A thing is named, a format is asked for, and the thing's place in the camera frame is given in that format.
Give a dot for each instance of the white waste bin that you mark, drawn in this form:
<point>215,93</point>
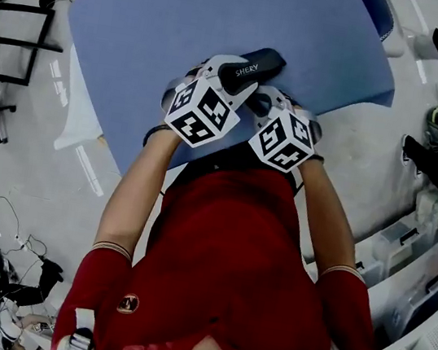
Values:
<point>425,44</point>

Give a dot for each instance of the black wristband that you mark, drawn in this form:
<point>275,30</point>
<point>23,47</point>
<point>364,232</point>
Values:
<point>156,130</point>

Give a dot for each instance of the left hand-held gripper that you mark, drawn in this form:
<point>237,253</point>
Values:
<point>199,117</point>

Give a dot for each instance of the clear plastic storage drawers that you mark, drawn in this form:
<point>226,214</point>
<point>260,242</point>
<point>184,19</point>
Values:
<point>397,247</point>

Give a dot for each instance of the blue tablecloth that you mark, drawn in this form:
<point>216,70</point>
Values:
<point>179,11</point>

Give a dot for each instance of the person's left forearm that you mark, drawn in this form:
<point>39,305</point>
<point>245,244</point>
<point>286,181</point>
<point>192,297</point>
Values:
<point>133,197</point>

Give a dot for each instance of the person's right forearm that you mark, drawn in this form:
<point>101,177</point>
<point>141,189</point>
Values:
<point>326,224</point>

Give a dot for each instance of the white power strip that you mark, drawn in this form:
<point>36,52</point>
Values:
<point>21,241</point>

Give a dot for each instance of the person's red shirt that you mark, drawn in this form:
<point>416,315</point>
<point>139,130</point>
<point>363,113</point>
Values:
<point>226,262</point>

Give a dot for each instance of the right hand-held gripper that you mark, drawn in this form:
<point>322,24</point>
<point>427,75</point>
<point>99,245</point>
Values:
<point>286,143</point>

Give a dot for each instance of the blue seat cushion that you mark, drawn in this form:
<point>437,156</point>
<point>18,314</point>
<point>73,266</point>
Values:
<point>377,9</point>

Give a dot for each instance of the white plastic chair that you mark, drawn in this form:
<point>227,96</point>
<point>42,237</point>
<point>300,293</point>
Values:
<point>396,45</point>

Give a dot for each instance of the black glasses case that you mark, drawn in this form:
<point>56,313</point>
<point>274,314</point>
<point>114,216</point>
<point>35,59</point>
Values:
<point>261,63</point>

